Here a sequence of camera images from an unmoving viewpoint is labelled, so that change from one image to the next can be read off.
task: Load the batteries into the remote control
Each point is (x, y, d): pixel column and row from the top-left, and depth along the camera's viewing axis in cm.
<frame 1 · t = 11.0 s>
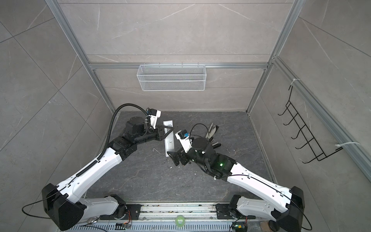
left hand: (172, 125, 70), fingers closed
right hand: (174, 145, 68), fingers open
white remote control: (169, 139, 70), point 29 cm above the table

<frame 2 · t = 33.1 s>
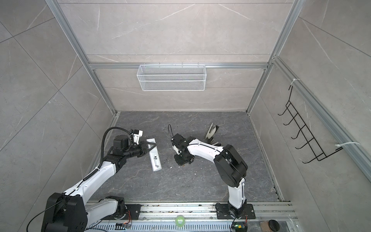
left hand: (154, 142, 80), fingers closed
right hand: (180, 160, 90), fingers open
white remote control: (154, 156, 79), point 16 cm above the table

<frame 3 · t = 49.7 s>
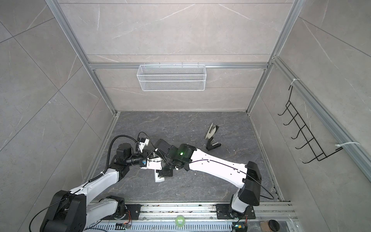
left hand: (160, 153, 78), fingers closed
right hand: (158, 165, 70), fingers closed
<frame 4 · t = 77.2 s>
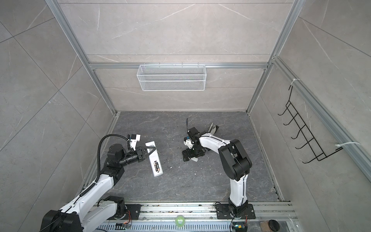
left hand: (154, 147, 75), fingers closed
right hand: (190, 156, 93), fingers open
white remote control: (154, 160, 75), point 18 cm above the table

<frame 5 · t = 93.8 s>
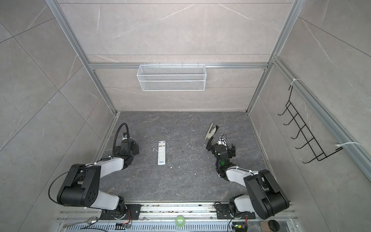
left hand: (125, 143, 93), fingers open
right hand: (224, 142, 91), fingers open
white remote control: (161, 158, 92), point 3 cm above the table

